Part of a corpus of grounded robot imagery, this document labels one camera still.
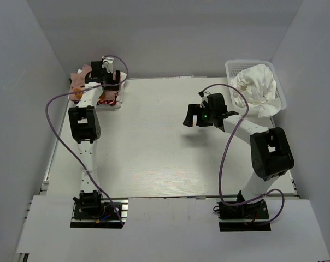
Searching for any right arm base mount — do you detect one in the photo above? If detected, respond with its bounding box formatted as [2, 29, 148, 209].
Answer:
[213, 200, 271, 232]

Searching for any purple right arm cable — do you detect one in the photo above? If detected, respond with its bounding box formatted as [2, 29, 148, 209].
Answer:
[198, 84, 286, 226]

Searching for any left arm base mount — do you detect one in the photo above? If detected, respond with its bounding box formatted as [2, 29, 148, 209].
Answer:
[70, 190, 128, 229]

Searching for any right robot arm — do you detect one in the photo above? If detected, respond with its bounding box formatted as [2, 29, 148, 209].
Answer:
[183, 93, 294, 218]

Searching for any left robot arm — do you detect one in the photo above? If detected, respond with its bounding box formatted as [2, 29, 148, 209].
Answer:
[68, 57, 123, 194]

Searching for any white crumpled t shirt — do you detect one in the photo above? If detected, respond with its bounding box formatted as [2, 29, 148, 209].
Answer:
[230, 63, 281, 118]

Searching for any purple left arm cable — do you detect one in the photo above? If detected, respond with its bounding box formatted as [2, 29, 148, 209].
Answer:
[45, 56, 129, 229]

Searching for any red white t shirt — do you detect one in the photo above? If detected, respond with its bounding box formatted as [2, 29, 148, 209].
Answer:
[69, 70, 128, 109]

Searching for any pink printed t shirt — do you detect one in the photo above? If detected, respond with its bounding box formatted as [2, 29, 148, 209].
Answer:
[69, 64, 122, 103]

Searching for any white perforated plastic basket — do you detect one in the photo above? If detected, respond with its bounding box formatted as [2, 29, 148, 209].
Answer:
[225, 60, 287, 116]

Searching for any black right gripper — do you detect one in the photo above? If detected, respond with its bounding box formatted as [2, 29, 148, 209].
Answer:
[184, 104, 216, 127]

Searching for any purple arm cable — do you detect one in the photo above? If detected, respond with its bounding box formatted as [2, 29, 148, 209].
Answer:
[198, 84, 286, 226]
[45, 56, 129, 229]

